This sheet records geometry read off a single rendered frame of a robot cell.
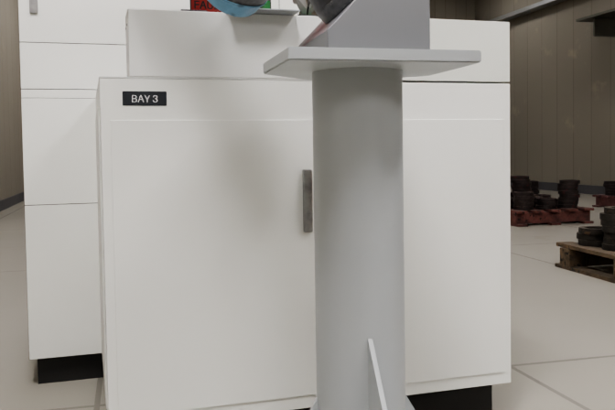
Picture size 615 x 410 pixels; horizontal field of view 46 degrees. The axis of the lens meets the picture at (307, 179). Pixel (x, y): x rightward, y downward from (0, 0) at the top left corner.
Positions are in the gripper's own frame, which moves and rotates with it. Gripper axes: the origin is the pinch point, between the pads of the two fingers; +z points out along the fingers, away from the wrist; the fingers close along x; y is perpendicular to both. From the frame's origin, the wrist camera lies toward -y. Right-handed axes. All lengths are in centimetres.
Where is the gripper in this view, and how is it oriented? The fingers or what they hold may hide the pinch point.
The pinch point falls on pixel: (307, 10)
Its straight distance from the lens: 168.2
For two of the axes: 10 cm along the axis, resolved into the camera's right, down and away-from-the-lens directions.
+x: -9.6, 0.3, -2.9
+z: 0.2, 10.0, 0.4
